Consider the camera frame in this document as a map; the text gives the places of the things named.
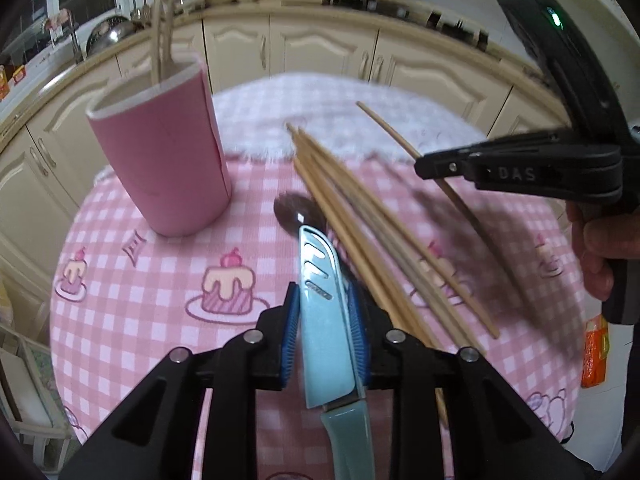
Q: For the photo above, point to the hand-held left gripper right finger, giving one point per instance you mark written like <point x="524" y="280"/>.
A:
<point x="357" y="332"/>

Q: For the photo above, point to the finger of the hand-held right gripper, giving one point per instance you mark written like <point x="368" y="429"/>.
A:
<point x="540" y="172"/>

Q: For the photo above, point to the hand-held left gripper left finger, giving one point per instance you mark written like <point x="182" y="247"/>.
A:
<point x="289" y="345"/>

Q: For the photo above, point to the light blue knife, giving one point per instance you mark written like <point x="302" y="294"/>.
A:
<point x="325" y="340"/>

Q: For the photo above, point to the bundle of wooden chopsticks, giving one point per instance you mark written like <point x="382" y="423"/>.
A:
<point x="350" y="220"/>

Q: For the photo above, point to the wooden chopstick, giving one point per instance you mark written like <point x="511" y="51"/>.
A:
<point x="400" y="142"/>
<point x="171" y="15"/>

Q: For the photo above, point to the pink cup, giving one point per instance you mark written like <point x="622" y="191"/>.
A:
<point x="160" y="160"/>

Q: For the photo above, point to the person's right hand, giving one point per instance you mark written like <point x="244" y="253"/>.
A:
<point x="597" y="255"/>

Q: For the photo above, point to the dark metal spoon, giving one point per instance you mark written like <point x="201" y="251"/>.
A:
<point x="292" y="212"/>

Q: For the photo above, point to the pink checkered tablecloth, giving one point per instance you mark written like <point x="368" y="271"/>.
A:
<point x="150" y="335"/>

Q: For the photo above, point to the black gas stove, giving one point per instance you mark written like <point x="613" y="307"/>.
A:
<point x="400" y="10"/>

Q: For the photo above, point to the orange packet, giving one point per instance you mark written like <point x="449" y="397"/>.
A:
<point x="595" y="355"/>

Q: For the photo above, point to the white framed rack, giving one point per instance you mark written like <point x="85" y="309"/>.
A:
<point x="30" y="390"/>

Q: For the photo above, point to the beige kitchen countertop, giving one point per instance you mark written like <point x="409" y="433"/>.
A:
<point x="270" y="4"/>

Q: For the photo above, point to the steel wok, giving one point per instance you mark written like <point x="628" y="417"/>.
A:
<point x="112" y="35"/>

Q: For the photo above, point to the small red jar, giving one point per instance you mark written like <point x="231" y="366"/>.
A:
<point x="20" y="75"/>

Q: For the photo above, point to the steel faucet with pink cloth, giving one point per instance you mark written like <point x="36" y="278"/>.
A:
<point x="65" y="35"/>

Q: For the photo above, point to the orange detergent bottle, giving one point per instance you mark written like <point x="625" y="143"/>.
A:
<point x="4" y="82"/>

